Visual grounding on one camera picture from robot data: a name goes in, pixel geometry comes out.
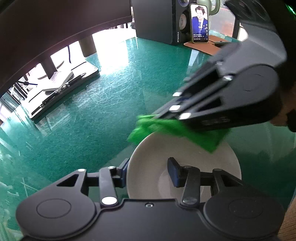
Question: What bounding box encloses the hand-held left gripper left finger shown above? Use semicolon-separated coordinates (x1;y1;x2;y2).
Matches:
57;158;130;208

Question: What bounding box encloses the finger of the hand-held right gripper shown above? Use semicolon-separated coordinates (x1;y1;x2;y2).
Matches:
173;43;242;104
153;97;224;121

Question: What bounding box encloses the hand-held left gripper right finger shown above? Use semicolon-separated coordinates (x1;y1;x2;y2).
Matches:
168;157;242;206

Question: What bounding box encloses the white bowl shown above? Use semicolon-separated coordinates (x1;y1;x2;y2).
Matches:
126;131;242;200

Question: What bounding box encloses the green cleaning cloth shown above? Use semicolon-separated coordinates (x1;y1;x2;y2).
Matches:
127;114;232;153

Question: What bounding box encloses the person's right forearm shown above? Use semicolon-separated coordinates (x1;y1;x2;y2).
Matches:
269;86;296;133

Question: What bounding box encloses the brown leather mat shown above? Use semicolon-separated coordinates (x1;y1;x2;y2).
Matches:
184;40;233;56

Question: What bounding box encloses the smartphone with lit screen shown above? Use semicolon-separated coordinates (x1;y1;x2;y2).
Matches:
189;3;210;44

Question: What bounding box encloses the green kettle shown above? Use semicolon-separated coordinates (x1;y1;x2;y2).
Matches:
206;0;224;16

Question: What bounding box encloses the black speaker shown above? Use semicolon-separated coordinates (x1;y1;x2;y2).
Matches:
131;0;192;46

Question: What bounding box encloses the monitor stand base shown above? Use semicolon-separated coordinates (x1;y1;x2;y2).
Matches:
28;57;100;121

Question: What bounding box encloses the dark computer monitor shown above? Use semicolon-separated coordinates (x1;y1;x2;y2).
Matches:
0;0;134;98

